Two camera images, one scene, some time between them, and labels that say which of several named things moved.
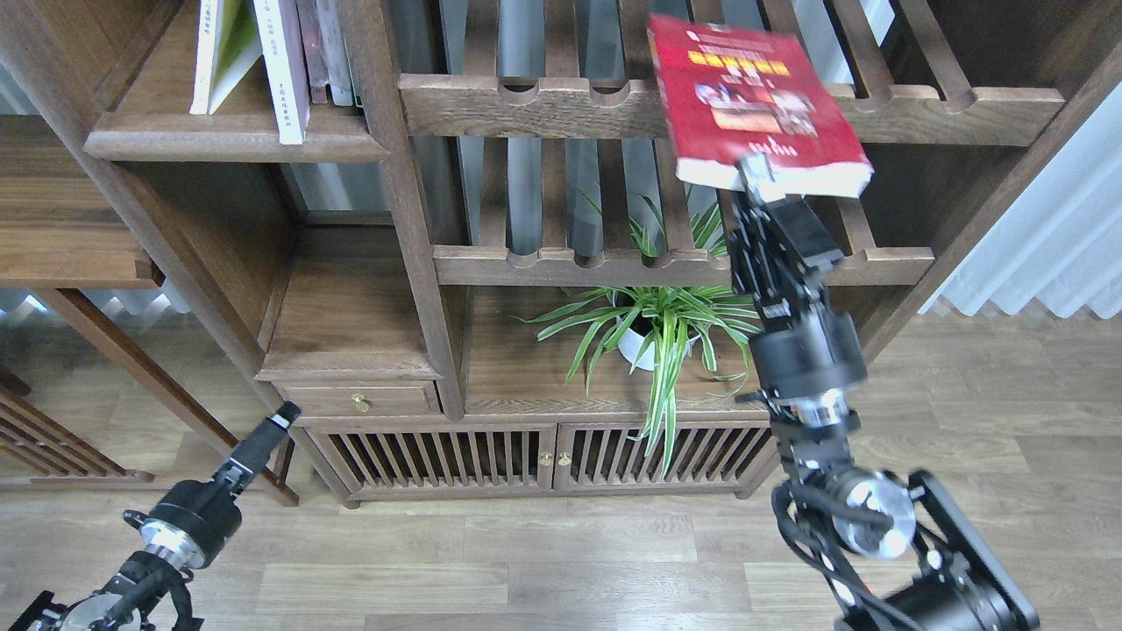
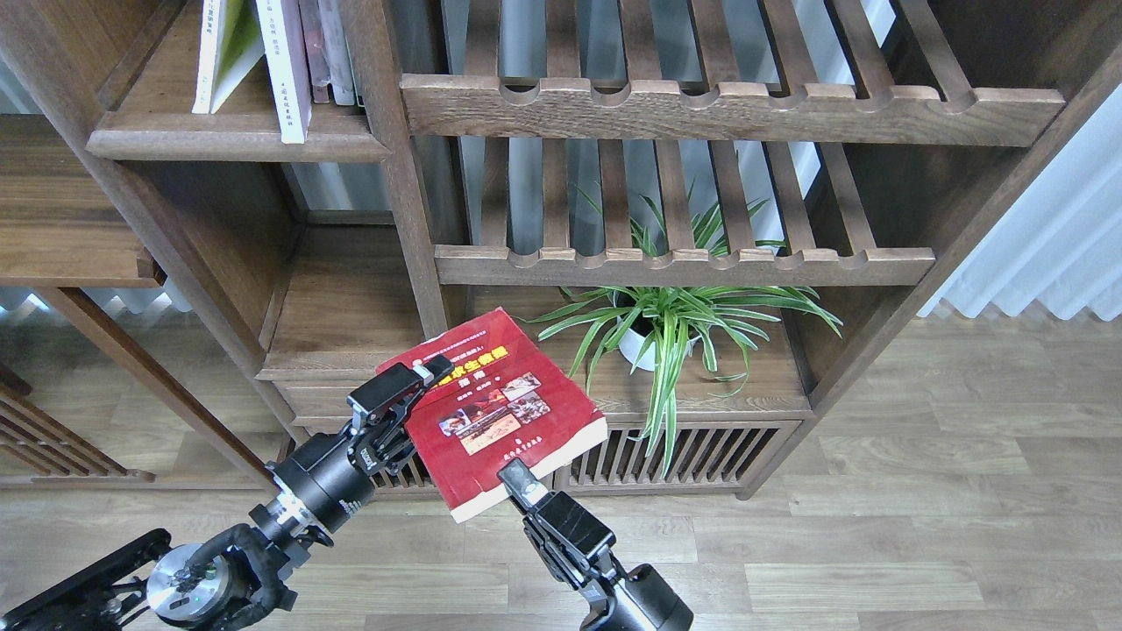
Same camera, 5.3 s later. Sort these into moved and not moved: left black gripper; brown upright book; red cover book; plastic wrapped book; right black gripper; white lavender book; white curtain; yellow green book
Moved: red cover book; left black gripper; right black gripper
Not moved: yellow green book; brown upright book; white curtain; plastic wrapped book; white lavender book
